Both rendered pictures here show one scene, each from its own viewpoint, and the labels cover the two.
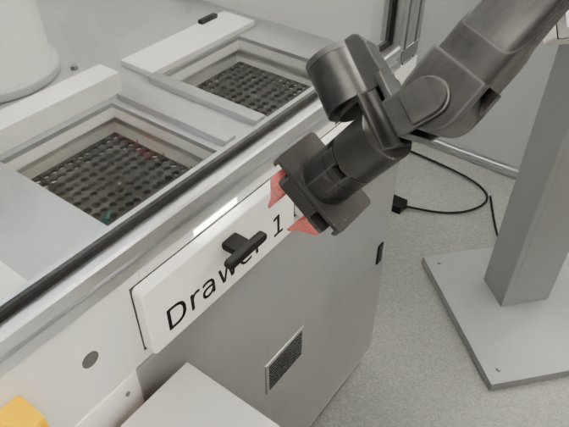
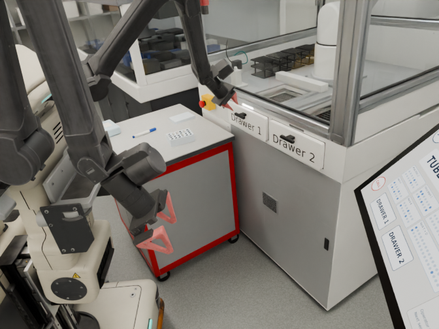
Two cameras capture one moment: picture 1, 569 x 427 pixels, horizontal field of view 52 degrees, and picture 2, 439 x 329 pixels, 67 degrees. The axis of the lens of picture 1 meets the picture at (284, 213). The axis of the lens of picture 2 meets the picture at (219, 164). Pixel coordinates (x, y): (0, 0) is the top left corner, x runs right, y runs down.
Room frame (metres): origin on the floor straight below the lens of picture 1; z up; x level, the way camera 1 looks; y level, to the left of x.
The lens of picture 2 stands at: (1.00, -1.28, 1.51)
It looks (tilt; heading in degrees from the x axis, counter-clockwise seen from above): 31 degrees down; 114
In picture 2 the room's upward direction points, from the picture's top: 6 degrees counter-clockwise
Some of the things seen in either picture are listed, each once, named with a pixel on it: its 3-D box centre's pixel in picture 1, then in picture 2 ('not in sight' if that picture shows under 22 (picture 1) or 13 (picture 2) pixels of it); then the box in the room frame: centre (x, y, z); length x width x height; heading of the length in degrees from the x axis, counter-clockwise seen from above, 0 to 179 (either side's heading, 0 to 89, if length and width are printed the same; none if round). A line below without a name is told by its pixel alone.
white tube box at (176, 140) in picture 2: not in sight; (180, 137); (0.22, 0.02, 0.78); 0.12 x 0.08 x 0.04; 43
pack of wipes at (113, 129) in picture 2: not in sight; (108, 128); (-0.25, 0.04, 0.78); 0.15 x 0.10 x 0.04; 148
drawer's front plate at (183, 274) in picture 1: (224, 255); (246, 119); (0.56, 0.08, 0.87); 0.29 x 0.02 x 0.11; 143
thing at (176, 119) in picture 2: not in sight; (181, 117); (0.10, 0.27, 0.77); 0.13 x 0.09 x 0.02; 53
